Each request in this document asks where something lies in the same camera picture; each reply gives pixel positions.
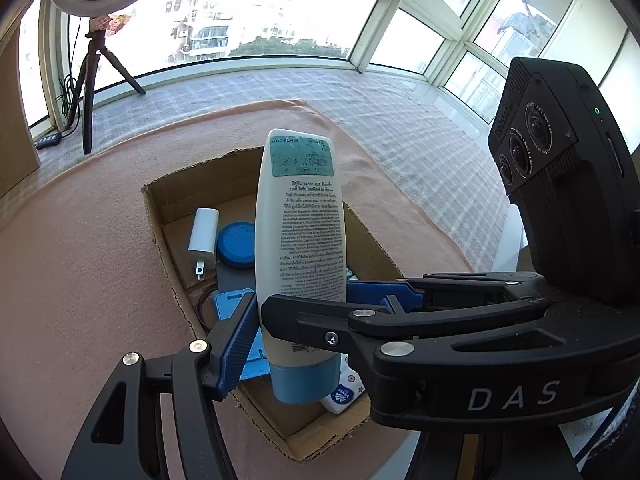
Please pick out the white checked cloth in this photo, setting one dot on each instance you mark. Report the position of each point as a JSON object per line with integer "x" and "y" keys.
{"x": 400, "y": 125}

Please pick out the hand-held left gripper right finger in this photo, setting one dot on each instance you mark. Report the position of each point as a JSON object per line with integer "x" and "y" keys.
{"x": 440, "y": 460}

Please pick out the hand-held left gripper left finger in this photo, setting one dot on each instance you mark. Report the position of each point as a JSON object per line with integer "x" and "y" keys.
{"x": 235, "y": 345}

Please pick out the blue plastic phone stand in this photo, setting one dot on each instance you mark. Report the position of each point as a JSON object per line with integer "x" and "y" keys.
{"x": 227, "y": 305}

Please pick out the blue round lid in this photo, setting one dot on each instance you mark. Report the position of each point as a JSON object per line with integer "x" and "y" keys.
{"x": 235, "y": 245}

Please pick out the black card tag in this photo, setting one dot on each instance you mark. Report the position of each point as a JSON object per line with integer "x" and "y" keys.
{"x": 235, "y": 280}

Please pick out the colourful plastic wrapper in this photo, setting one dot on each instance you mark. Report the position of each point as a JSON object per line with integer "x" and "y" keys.
{"x": 112, "y": 24}

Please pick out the black tripod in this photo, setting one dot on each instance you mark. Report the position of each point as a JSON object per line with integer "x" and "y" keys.
{"x": 89, "y": 110}

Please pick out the dotted tissue packet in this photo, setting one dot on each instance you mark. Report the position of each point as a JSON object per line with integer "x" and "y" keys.
{"x": 342, "y": 395}

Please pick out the white tube blue cap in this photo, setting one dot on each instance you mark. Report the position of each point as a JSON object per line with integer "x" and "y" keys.
{"x": 300, "y": 220}

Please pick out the white charger plug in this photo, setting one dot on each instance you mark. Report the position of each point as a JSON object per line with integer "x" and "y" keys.
{"x": 204, "y": 235}

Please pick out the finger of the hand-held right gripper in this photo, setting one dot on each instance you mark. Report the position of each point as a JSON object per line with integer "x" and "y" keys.
{"x": 380, "y": 291}
{"x": 310, "y": 317}

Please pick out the cardboard box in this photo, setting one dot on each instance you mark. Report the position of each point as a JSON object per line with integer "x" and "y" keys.
{"x": 170, "y": 210}

